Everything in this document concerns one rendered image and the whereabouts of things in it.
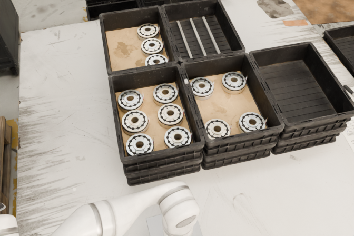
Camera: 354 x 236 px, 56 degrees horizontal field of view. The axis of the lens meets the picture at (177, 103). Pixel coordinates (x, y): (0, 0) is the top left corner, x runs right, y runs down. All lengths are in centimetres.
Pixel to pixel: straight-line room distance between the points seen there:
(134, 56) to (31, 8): 203
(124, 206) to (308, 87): 103
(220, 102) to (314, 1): 232
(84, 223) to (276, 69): 112
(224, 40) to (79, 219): 116
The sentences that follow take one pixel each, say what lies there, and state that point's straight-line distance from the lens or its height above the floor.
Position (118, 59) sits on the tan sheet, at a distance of 156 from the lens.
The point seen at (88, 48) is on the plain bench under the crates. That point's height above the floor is 70.
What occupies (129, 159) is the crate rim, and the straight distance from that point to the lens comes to 113.
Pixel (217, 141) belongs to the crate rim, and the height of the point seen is 93.
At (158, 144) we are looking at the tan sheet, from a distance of 127.
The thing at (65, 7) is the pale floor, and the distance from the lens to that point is 337.
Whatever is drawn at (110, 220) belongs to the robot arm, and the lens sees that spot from 76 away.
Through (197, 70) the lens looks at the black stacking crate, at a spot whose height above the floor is 88.
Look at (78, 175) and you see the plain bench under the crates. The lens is 141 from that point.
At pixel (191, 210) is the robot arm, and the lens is 85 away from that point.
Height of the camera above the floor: 193
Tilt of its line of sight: 53 degrees down
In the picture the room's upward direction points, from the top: 1 degrees clockwise
